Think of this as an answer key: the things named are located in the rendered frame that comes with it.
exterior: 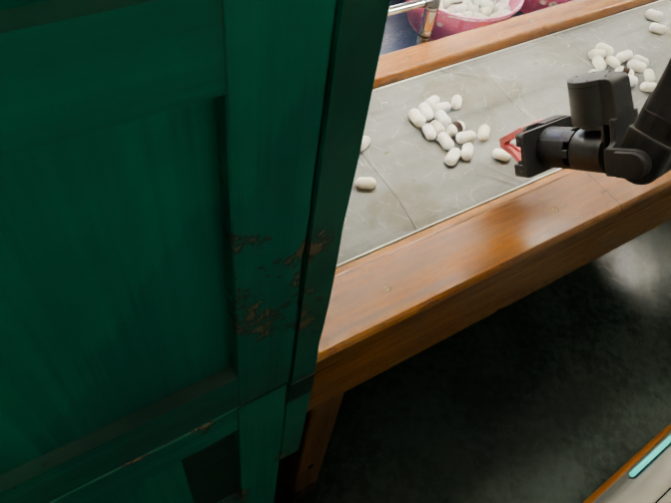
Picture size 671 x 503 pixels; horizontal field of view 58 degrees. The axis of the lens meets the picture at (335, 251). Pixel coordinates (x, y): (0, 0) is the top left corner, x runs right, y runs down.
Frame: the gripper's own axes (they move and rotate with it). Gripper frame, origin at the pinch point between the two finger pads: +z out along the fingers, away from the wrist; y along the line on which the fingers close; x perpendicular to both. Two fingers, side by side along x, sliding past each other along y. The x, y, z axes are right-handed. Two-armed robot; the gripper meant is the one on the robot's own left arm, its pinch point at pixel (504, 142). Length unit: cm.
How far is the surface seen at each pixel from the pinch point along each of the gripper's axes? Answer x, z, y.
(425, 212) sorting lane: 6.7, 2.3, 15.1
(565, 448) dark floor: 87, 19, -25
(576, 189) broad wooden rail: 9.6, -5.8, -8.2
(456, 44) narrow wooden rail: -13.9, 24.1, -13.1
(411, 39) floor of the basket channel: -15.7, 41.1, -15.3
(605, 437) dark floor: 89, 17, -36
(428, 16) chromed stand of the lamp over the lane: -20.0, 24.2, -7.8
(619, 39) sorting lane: -6, 18, -51
